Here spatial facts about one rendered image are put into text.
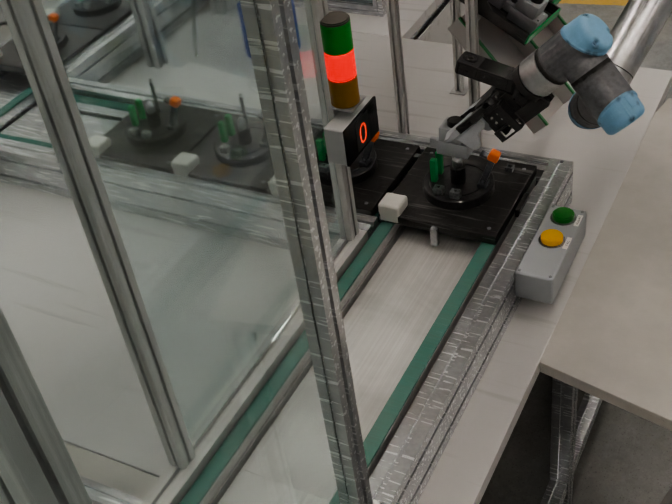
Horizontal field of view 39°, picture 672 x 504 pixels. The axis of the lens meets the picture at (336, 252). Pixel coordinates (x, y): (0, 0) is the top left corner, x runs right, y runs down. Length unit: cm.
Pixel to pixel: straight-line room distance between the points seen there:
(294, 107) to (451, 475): 87
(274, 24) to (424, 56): 185
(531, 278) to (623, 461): 105
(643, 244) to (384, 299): 53
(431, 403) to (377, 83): 119
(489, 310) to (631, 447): 113
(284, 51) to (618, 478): 201
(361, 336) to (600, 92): 57
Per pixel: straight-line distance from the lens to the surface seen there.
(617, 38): 180
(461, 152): 183
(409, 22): 280
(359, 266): 179
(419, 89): 247
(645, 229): 200
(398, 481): 143
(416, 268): 182
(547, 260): 175
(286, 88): 80
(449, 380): 155
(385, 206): 185
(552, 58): 165
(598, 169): 216
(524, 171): 196
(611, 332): 177
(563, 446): 230
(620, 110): 164
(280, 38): 79
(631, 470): 267
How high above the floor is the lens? 210
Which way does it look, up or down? 39 degrees down
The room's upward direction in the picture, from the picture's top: 9 degrees counter-clockwise
